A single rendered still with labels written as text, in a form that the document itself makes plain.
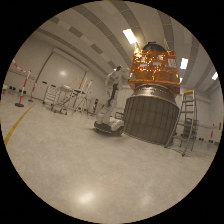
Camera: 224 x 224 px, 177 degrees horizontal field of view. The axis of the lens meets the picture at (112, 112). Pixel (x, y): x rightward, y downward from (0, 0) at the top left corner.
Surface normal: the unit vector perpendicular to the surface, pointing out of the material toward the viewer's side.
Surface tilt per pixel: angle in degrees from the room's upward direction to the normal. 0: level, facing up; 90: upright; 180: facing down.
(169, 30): 180
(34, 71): 90
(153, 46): 129
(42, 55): 90
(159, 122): 90
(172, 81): 91
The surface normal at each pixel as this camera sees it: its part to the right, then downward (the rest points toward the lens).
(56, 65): 0.80, 0.18
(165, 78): -0.59, -0.20
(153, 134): -0.34, -0.14
